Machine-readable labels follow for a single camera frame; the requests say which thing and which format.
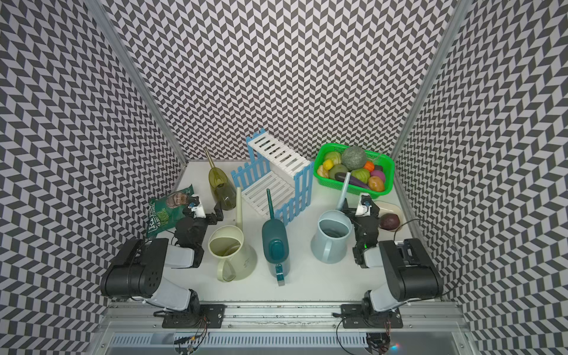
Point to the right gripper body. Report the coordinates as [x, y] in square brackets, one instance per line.
[356, 222]

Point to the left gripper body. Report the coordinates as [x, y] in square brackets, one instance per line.
[202, 224]

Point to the olive transparent watering can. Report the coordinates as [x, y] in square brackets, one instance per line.
[223, 191]

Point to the light blue watering can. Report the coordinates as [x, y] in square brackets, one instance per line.
[334, 227]

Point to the dark teal watering can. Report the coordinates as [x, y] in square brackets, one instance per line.
[275, 244]

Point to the blue white slatted shelf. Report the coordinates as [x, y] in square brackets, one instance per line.
[276, 179]

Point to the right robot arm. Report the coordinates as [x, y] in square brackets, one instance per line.
[410, 273]

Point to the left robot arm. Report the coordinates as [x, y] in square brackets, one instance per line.
[137, 271]

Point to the beige watering can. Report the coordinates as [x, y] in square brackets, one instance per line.
[237, 259]

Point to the dark purple fruit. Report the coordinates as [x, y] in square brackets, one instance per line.
[390, 222]

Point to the cream oval dish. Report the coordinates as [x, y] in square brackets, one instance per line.
[389, 208]

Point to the green chips bag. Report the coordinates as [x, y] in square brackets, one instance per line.
[165, 212]

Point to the brown toy potato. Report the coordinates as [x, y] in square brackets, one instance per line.
[376, 184]

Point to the green toy cabbage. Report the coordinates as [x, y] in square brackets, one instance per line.
[361, 174]

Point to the purple toy eggplant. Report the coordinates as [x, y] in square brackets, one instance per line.
[341, 177]

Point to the green plastic basket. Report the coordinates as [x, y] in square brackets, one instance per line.
[378, 164]

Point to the netted green melon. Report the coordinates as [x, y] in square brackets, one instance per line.
[354, 158]

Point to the yellow toy lemon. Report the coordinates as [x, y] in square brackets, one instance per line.
[328, 164]

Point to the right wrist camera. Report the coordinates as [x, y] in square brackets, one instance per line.
[363, 208]

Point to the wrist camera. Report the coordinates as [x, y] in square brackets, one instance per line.
[363, 208]
[195, 208]

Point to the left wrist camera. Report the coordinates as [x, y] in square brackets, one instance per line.
[195, 208]

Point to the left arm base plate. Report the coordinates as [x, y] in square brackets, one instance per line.
[209, 315]

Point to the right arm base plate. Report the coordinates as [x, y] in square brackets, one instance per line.
[355, 318]

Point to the aluminium front rail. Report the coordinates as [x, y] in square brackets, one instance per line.
[286, 317]

